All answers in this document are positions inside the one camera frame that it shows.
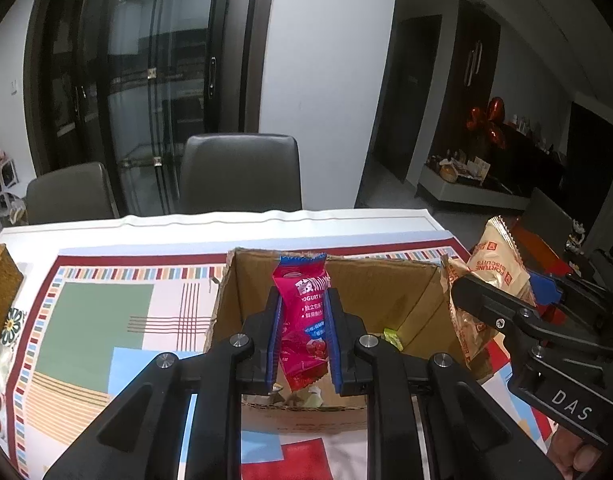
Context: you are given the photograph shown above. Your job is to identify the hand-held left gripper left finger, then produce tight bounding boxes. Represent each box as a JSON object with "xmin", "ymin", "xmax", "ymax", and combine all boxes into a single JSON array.
[{"xmin": 44, "ymin": 285, "xmax": 287, "ymax": 480}]

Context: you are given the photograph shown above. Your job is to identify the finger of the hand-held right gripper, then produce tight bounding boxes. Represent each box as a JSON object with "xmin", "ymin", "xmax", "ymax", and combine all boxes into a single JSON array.
[
  {"xmin": 529, "ymin": 270, "xmax": 613, "ymax": 322},
  {"xmin": 451, "ymin": 274, "xmax": 543, "ymax": 343}
]

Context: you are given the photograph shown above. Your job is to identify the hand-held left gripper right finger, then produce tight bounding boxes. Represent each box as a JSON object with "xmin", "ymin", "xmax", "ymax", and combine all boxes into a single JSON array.
[{"xmin": 323, "ymin": 287, "xmax": 562, "ymax": 480}]

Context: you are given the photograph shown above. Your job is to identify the beige biscuit packet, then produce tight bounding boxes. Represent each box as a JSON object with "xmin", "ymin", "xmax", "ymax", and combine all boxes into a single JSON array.
[{"xmin": 439, "ymin": 216, "xmax": 537, "ymax": 371}]

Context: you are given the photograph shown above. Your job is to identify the pink snack packet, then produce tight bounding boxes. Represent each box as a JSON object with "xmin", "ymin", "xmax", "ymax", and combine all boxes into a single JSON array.
[{"xmin": 272, "ymin": 252, "xmax": 332, "ymax": 392}]

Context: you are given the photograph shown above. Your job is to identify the brown cardboard box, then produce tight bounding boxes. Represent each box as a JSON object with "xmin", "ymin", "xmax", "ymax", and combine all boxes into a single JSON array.
[{"xmin": 205, "ymin": 247, "xmax": 494, "ymax": 433}]

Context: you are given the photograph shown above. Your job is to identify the person's right hand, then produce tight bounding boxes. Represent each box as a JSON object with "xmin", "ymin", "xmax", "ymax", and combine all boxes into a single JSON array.
[{"xmin": 551, "ymin": 427, "xmax": 607, "ymax": 480}]

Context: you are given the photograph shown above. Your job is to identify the grey leather chair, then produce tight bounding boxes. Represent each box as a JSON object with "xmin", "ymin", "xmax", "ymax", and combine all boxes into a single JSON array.
[
  {"xmin": 523, "ymin": 187, "xmax": 574, "ymax": 256},
  {"xmin": 179, "ymin": 133, "xmax": 303, "ymax": 213},
  {"xmin": 25, "ymin": 161, "xmax": 120, "ymax": 225}
]

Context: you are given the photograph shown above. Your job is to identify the white low cabinet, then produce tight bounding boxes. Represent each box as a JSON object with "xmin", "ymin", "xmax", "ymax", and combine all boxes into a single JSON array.
[{"xmin": 417, "ymin": 165, "xmax": 532, "ymax": 211}]

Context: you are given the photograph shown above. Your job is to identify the dark sideboard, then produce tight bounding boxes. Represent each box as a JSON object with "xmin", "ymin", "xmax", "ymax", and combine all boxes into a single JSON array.
[{"xmin": 486, "ymin": 102, "xmax": 613, "ymax": 256}]

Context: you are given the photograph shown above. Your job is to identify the red foil balloon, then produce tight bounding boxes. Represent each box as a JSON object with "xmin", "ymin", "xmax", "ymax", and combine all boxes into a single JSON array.
[{"xmin": 467, "ymin": 97, "xmax": 507, "ymax": 150}]

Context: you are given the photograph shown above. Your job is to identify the colourful patchwork tablecloth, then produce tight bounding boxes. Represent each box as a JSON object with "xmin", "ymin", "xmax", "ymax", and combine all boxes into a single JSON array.
[{"xmin": 0, "ymin": 209, "xmax": 562, "ymax": 480}]

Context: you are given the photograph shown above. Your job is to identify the dark room door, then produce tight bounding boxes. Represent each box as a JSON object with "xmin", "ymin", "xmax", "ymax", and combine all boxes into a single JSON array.
[{"xmin": 381, "ymin": 15, "xmax": 442, "ymax": 183}]

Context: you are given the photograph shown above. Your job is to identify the tall dark wardrobe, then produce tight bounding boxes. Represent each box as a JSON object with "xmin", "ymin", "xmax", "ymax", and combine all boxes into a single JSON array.
[{"xmin": 436, "ymin": 0, "xmax": 502, "ymax": 161}]

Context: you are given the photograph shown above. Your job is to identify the black framed glass doors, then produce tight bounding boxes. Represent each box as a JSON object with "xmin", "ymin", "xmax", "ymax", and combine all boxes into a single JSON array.
[{"xmin": 24, "ymin": 0, "xmax": 280, "ymax": 213}]

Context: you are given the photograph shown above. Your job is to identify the white shoe rack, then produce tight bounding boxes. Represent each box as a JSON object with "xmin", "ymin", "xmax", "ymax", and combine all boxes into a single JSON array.
[{"xmin": 0, "ymin": 150, "xmax": 27, "ymax": 226}]

